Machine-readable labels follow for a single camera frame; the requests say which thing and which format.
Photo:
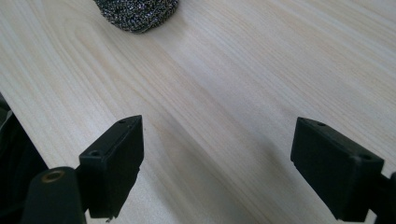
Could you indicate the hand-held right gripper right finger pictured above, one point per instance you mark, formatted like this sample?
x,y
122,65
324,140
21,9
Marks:
x,y
336,174

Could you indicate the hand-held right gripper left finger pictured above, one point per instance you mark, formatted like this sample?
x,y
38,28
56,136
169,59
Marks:
x,y
112,168

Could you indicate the steel wool scouring ball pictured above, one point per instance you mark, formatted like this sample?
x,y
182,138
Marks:
x,y
137,14

